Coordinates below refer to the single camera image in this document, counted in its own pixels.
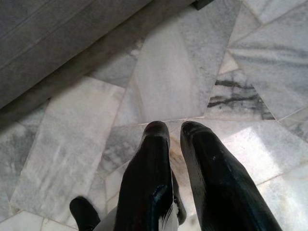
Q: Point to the dark furniture leg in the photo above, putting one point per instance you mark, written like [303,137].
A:
[202,4]

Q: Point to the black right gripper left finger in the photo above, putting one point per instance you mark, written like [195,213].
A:
[144,173]

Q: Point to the grey fabric sofa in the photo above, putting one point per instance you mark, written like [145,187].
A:
[48,36]

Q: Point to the black robot foot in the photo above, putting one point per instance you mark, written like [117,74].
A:
[84,214]

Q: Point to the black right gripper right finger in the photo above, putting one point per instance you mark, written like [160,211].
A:
[221,187]

